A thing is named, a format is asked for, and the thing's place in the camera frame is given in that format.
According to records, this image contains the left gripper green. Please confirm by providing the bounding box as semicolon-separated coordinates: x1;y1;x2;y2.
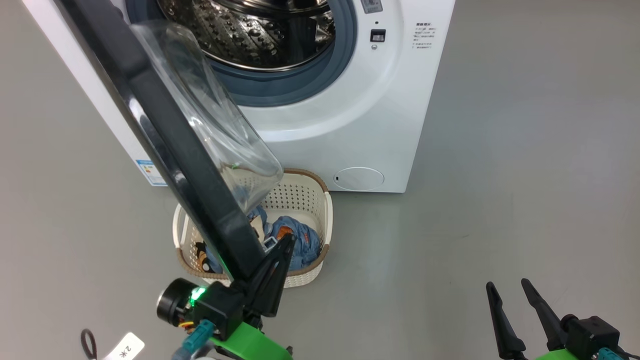
209;233;296;360

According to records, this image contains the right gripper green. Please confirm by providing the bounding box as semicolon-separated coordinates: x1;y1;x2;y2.
486;278;583;360

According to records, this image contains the blue cartoon print garment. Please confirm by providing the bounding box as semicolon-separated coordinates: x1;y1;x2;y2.
269;216;322;272

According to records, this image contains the blue garment with cream lining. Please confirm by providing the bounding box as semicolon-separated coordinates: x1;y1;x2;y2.
192;202;275;275

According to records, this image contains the black washing machine door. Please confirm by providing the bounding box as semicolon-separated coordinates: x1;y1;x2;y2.
55;0;286;283

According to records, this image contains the white front-load washing machine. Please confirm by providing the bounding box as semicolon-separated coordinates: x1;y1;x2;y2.
22;0;456;193

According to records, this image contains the grey rubber door gasket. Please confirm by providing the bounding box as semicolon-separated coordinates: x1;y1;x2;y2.
125;0;359;108

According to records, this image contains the steel perforated washer drum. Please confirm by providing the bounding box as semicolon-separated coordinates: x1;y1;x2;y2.
157;0;336;71

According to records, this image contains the cream perforated laundry basket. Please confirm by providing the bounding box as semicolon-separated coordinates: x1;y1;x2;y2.
172;168;333;289

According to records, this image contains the round white filter cover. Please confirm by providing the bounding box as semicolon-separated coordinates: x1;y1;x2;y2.
333;166;385;192

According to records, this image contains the white paper tag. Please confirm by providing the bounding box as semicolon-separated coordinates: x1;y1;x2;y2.
102;332;146;360

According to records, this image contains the blue energy label sticker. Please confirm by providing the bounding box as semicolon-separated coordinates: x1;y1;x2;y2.
135;159;168;187

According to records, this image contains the printed text label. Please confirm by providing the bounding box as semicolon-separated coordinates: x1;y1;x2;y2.
412;21;439;51

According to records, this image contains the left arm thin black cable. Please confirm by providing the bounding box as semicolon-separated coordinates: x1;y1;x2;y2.
80;328;99;360

